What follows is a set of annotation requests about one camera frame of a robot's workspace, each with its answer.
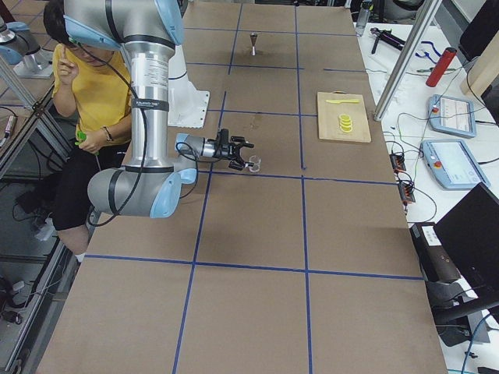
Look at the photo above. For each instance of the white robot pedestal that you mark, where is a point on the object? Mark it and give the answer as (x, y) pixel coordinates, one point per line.
(187, 104)

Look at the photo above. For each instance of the aluminium frame post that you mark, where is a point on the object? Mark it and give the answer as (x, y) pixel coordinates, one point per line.
(423, 20)

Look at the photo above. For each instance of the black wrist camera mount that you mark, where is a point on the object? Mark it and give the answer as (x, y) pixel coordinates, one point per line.
(223, 137)

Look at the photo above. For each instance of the yellow plastic knife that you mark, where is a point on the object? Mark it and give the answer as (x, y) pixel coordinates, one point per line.
(342, 101)

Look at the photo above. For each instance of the black handheld tool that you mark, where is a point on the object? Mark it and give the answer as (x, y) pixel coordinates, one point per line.
(387, 37)

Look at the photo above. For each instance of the person in yellow shirt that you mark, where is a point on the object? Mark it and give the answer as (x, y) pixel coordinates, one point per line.
(90, 83)

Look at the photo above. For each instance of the clear water bottle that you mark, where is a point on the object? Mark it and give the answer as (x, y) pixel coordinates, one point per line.
(363, 16)

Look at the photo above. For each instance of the orange circuit board lower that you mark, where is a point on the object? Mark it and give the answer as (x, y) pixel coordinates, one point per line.
(406, 192)

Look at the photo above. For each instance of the black computer box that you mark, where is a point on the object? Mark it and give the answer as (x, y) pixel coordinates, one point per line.
(435, 262)

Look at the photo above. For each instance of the orange circuit board upper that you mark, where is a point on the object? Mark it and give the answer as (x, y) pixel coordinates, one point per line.
(397, 162)

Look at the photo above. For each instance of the bamboo cutting board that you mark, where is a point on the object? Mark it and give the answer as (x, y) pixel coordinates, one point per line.
(329, 123)

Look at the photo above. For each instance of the teach pendant with red button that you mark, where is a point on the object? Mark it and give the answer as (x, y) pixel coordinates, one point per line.
(452, 116)

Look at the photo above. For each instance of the orange circuit board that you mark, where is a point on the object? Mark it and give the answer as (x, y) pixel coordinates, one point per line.
(397, 162)
(406, 192)

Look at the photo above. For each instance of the red thermos bottle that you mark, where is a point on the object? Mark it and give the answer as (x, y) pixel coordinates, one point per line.
(442, 65)

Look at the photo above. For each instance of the clear glass cup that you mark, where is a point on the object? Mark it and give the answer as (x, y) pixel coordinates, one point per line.
(255, 164)

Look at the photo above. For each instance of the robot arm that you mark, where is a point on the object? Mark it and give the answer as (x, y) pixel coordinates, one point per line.
(147, 33)

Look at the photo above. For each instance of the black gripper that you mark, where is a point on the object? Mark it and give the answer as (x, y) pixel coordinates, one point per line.
(221, 152)

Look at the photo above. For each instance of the steel double jigger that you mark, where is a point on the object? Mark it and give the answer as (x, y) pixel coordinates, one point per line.
(253, 39)

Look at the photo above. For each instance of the black monitor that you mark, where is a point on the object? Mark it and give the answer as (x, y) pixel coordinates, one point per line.
(469, 234)

